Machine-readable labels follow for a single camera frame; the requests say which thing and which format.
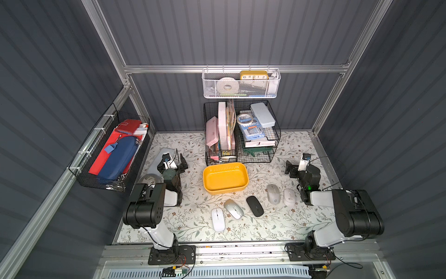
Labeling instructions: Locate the grey mouse with logo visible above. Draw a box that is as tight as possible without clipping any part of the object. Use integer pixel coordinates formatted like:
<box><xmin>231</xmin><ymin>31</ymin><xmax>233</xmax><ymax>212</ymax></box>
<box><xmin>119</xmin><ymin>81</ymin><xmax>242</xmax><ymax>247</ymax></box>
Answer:
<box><xmin>267</xmin><ymin>184</ymin><xmax>281</xmax><ymax>205</ymax></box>

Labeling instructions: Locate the black mouse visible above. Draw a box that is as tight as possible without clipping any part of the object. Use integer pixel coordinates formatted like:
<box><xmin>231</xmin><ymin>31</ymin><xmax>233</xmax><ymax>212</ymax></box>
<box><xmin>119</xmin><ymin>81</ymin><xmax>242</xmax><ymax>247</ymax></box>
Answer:
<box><xmin>246</xmin><ymin>195</ymin><xmax>264</xmax><ymax>217</ymax></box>

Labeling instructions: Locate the yellow storage box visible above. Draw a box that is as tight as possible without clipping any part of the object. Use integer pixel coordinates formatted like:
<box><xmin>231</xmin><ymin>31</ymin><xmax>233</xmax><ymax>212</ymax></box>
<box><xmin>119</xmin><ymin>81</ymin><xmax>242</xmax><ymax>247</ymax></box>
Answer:
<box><xmin>203</xmin><ymin>162</ymin><xmax>249</xmax><ymax>195</ymax></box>

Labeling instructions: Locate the silver grey mouse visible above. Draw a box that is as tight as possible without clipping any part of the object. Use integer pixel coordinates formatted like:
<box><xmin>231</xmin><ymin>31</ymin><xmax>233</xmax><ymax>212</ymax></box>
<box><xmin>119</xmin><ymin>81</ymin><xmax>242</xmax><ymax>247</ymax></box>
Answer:
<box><xmin>224</xmin><ymin>199</ymin><xmax>244</xmax><ymax>220</ymax></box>

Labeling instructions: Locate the white mouse with orange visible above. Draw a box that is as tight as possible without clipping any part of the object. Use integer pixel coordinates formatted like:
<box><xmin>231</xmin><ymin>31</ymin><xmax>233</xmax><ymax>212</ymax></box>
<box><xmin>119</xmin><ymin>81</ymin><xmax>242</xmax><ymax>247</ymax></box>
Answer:
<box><xmin>211</xmin><ymin>208</ymin><xmax>225</xmax><ymax>232</ymax></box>

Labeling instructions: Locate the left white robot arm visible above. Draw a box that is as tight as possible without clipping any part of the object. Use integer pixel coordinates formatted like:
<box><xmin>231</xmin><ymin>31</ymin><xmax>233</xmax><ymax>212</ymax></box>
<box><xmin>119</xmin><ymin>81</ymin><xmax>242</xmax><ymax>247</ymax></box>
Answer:
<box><xmin>123</xmin><ymin>148</ymin><xmax>188</xmax><ymax>251</ymax></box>

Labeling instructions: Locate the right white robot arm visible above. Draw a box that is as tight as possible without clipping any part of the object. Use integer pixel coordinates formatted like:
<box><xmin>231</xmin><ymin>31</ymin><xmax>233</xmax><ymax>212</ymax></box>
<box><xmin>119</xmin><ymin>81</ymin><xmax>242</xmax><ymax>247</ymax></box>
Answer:
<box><xmin>285</xmin><ymin>153</ymin><xmax>384</xmax><ymax>252</ymax></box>

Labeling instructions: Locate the light blue pencil box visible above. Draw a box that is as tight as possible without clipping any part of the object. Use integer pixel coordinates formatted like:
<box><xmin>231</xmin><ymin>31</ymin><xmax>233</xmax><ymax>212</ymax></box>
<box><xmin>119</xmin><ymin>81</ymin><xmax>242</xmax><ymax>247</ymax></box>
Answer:
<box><xmin>250</xmin><ymin>102</ymin><xmax>276</xmax><ymax>128</ymax></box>

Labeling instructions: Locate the white upright box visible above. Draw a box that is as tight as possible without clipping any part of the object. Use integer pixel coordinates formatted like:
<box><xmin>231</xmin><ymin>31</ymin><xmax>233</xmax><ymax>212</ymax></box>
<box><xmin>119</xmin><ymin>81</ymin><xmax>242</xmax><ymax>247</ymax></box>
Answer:
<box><xmin>217</xmin><ymin>102</ymin><xmax>229</xmax><ymax>151</ymax></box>

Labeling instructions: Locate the blue pencil case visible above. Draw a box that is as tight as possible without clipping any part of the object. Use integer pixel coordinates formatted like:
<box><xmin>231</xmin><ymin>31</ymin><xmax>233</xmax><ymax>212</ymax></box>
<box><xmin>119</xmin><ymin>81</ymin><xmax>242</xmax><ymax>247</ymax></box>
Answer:
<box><xmin>97</xmin><ymin>136</ymin><xmax>139</xmax><ymax>184</ymax></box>

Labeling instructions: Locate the red folder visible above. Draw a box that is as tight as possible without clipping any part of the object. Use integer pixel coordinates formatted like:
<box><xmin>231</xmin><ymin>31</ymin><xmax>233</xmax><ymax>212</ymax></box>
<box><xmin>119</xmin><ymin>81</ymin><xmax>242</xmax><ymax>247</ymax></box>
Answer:
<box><xmin>88</xmin><ymin>119</ymin><xmax>149</xmax><ymax>177</ymax></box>

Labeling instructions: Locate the pink case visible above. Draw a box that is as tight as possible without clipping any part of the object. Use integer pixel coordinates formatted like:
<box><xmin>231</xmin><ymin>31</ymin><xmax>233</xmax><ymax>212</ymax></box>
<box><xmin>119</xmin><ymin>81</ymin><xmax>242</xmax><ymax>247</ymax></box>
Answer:
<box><xmin>206</xmin><ymin>116</ymin><xmax>220</xmax><ymax>148</ymax></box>

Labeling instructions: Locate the blue calculator package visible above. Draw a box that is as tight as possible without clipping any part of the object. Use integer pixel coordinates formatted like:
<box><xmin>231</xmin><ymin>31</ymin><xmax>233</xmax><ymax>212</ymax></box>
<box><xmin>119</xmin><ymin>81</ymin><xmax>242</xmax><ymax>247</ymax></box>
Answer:
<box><xmin>239</xmin><ymin>117</ymin><xmax>266</xmax><ymax>141</ymax></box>

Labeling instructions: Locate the clear tape roll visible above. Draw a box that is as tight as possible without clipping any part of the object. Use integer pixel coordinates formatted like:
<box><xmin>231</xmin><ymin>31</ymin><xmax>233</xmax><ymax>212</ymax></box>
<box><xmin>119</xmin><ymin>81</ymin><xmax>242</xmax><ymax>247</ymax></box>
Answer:
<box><xmin>237</xmin><ymin>113</ymin><xmax>254</xmax><ymax>126</ymax></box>

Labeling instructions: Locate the white mesh hanging basket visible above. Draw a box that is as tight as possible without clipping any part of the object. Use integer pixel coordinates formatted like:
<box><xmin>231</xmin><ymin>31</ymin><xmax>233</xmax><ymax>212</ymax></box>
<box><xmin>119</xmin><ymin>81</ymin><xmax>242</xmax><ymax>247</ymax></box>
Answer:
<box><xmin>202</xmin><ymin>67</ymin><xmax>281</xmax><ymax>99</ymax></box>

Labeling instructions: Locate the white tape roll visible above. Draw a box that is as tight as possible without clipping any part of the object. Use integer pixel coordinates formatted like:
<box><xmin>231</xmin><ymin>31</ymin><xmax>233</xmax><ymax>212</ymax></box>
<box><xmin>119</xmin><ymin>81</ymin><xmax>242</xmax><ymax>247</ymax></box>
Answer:
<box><xmin>216</xmin><ymin>77</ymin><xmax>240</xmax><ymax>95</ymax></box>

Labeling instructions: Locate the black wire desk organizer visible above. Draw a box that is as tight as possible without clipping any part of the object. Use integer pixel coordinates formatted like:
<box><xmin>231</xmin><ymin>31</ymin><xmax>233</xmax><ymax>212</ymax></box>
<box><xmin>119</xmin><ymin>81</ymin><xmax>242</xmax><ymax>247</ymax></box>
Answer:
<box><xmin>203</xmin><ymin>100</ymin><xmax>281</xmax><ymax>166</ymax></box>

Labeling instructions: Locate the black wire side basket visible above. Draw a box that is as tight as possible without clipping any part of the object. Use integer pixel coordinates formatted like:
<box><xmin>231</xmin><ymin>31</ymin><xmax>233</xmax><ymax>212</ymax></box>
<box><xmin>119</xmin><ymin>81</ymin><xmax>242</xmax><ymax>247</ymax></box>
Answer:
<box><xmin>69</xmin><ymin>105</ymin><xmax>150</xmax><ymax>193</ymax></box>

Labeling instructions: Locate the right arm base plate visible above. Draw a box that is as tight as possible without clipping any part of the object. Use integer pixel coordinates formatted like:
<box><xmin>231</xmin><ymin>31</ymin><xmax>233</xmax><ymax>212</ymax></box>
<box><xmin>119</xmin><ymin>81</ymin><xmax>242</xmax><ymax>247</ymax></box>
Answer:
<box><xmin>284</xmin><ymin>242</ymin><xmax>336</xmax><ymax>262</ymax></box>

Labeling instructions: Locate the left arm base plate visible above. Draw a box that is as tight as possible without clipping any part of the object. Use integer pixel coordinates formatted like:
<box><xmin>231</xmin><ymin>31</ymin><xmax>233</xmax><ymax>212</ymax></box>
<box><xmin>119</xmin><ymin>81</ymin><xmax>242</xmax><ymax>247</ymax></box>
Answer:
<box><xmin>148</xmin><ymin>245</ymin><xmax>196</xmax><ymax>266</ymax></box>

